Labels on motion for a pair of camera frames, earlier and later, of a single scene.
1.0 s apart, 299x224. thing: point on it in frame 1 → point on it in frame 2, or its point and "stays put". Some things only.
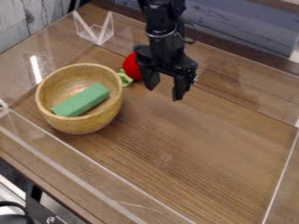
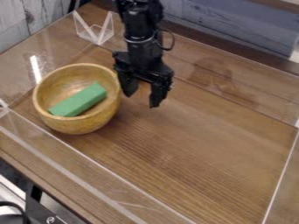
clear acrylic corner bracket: (96, 33) stays put
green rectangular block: (83, 101) stays put
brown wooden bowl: (60, 83) stays put
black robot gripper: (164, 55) → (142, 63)
